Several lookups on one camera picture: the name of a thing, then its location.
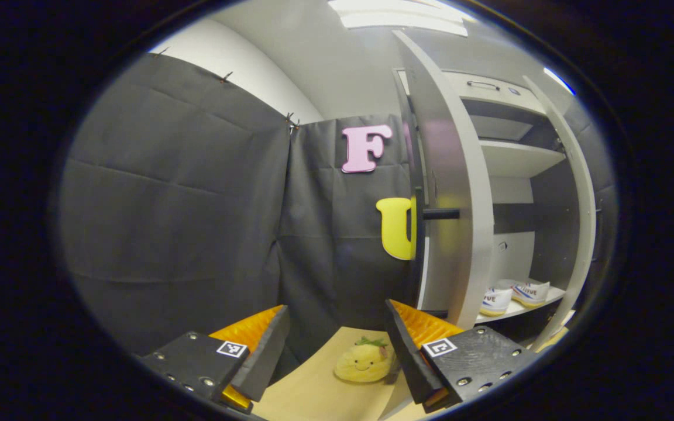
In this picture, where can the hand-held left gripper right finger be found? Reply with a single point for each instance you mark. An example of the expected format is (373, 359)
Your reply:
(410, 362)

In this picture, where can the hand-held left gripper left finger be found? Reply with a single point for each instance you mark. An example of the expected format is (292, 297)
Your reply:
(267, 356)

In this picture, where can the white canvas shoe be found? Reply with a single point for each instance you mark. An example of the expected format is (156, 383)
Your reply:
(531, 292)
(496, 301)

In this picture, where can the grey shoe cabinet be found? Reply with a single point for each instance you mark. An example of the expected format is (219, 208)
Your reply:
(512, 251)

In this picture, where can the grey shoe cabinet door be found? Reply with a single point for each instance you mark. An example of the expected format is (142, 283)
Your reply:
(460, 175)
(583, 204)

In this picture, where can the grey cabinet drawer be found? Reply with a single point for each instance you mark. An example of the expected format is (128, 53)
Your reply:
(489, 93)

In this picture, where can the yellow pineapple plush toy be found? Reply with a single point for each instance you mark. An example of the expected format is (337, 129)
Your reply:
(363, 362)

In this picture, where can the black backdrop cloth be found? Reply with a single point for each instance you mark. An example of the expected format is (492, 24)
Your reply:
(185, 204)

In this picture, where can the large ceiling light panel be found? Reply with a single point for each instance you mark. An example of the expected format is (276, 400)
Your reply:
(401, 14)

